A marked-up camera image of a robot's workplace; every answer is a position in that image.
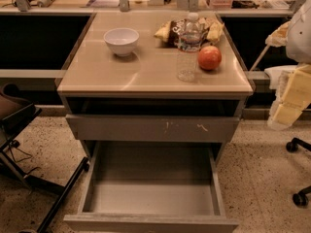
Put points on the brown chip bag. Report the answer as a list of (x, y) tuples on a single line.
[(169, 31)]

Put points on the white cane stick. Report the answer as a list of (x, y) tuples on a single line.
[(261, 55)]

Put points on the grey drawer cabinet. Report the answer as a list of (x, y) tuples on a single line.
[(145, 83)]

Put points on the white curved chair seat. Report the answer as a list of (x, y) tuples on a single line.
[(275, 72)]

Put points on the white ceramic bowl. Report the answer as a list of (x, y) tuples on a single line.
[(121, 41)]

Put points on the clear plastic water bottle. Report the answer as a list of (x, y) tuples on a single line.
[(188, 48)]

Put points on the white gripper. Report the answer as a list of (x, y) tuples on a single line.
[(299, 36)]

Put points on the open grey bottom drawer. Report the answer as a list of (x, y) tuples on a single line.
[(138, 187)]

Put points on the grey middle drawer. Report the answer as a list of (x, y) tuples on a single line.
[(215, 129)]

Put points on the red apple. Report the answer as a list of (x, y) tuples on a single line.
[(209, 58)]

